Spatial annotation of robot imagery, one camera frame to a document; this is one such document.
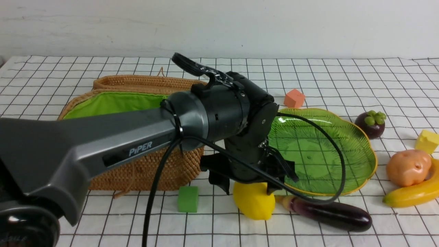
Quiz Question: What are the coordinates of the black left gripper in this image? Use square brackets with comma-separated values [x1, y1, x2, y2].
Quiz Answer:
[200, 71, 298, 195]

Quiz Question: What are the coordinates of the yellow lemon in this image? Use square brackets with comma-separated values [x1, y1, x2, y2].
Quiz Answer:
[233, 182, 276, 221]

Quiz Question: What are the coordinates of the purple eggplant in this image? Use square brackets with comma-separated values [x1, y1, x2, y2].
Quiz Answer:
[275, 195, 372, 232]

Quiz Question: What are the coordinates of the dark purple mangosteen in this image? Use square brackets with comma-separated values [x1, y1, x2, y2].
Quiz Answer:
[354, 110, 386, 139]

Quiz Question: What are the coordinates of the orange potato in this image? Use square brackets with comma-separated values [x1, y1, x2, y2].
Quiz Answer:
[386, 150, 432, 187]

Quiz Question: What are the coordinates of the yellow banana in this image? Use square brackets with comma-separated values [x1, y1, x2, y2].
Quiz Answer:
[382, 158, 439, 208]

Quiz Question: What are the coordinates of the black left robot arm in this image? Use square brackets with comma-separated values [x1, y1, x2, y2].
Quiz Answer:
[1, 70, 297, 247]

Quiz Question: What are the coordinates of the green foam cube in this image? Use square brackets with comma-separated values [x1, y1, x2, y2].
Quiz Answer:
[177, 186, 199, 213]

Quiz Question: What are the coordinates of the green glass leaf plate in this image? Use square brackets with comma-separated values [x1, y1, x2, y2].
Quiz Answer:
[269, 108, 378, 196]

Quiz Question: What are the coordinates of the orange foam cube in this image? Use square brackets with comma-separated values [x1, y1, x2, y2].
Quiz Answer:
[284, 89, 306, 108]

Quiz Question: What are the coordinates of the woven wicker basket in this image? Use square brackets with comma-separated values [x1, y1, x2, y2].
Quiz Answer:
[58, 89, 204, 192]

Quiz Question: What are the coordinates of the yellow foam cube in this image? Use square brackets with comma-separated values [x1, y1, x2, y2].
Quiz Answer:
[415, 129, 439, 155]

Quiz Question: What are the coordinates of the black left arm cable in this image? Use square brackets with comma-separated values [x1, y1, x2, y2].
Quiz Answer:
[142, 113, 346, 247]

